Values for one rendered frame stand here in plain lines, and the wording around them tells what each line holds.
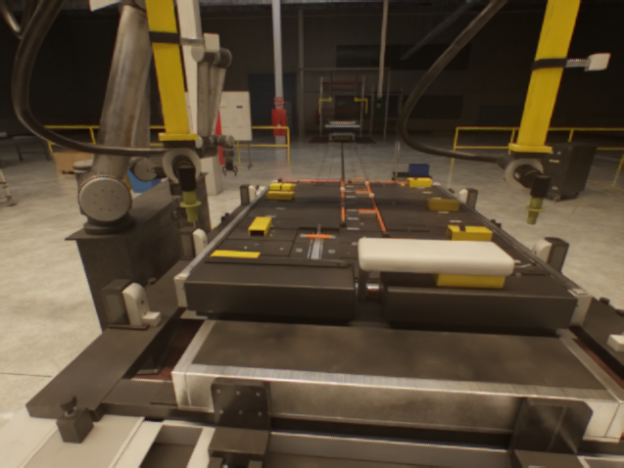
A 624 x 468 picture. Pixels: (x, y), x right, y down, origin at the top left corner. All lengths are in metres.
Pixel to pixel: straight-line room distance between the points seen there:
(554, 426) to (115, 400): 0.91
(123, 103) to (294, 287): 1.16
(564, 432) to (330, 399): 0.44
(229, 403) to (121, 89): 1.32
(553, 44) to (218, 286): 0.97
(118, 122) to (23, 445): 1.16
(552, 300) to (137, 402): 0.97
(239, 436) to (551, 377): 0.65
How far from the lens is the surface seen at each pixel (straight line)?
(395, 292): 0.79
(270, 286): 0.79
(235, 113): 9.24
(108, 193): 1.62
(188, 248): 1.50
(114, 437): 0.92
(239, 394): 0.72
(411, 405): 0.75
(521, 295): 0.89
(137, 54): 1.67
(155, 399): 0.89
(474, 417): 0.80
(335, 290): 0.78
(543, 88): 1.01
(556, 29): 1.02
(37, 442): 1.00
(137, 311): 1.11
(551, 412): 0.80
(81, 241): 2.01
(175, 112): 0.81
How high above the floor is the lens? 1.50
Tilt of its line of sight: 21 degrees down
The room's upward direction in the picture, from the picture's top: straight up
